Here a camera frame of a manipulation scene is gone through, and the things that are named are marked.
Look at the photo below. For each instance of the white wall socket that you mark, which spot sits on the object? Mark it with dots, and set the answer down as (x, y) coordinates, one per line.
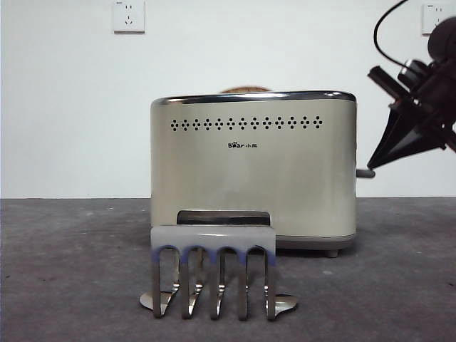
(429, 21)
(129, 18)

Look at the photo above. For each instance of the stainless steel toast rack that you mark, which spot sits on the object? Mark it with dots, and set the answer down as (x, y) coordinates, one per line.
(213, 237)

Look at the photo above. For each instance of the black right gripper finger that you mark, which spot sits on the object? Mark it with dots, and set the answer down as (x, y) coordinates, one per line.
(388, 132)
(417, 142)

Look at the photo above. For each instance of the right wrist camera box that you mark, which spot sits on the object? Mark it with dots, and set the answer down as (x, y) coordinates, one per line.
(413, 73)

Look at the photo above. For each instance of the toasted bread slice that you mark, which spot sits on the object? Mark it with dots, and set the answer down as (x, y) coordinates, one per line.
(242, 90)

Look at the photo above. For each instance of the cream two-slot toaster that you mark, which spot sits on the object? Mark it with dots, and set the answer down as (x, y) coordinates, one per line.
(249, 178)

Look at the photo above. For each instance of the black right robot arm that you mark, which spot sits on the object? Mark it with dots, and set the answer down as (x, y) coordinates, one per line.
(443, 39)

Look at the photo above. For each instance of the grey toaster lever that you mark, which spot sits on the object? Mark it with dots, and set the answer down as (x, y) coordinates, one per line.
(364, 174)

